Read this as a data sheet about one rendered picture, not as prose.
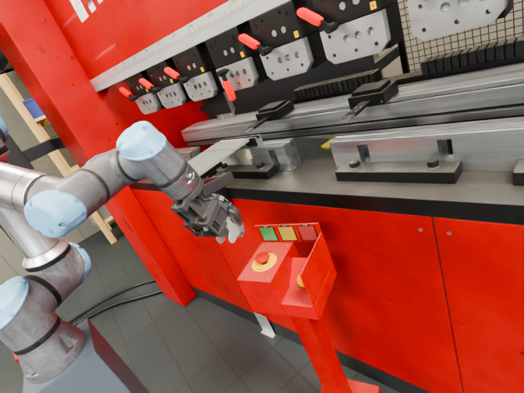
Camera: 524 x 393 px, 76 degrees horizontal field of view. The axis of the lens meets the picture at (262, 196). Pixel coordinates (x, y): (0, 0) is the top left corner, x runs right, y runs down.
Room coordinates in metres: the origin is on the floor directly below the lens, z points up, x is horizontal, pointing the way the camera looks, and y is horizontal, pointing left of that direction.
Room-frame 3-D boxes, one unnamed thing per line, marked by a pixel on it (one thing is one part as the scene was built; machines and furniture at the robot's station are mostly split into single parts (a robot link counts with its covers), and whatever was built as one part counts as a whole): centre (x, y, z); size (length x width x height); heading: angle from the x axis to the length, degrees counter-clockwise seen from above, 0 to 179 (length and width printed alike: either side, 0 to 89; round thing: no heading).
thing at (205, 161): (1.15, 0.12, 1.00); 0.26 x 0.18 x 0.01; 128
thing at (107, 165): (0.66, 0.25, 1.18); 0.11 x 0.11 x 0.08; 63
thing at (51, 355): (0.73, 0.66, 0.82); 0.15 x 0.15 x 0.10
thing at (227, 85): (1.08, -0.04, 1.20); 0.04 x 0.02 x 0.10; 128
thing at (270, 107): (1.34, -0.13, 1.01); 0.26 x 0.12 x 0.05; 128
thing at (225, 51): (1.11, -0.10, 1.26); 0.15 x 0.09 x 0.17; 38
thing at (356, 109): (1.00, -0.40, 1.01); 0.26 x 0.12 x 0.05; 128
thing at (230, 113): (1.25, 0.01, 1.13); 0.10 x 0.02 x 0.10; 38
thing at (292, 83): (1.75, -0.25, 1.12); 1.13 x 0.02 x 0.44; 38
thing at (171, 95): (1.42, 0.15, 1.26); 0.15 x 0.09 x 0.17; 38
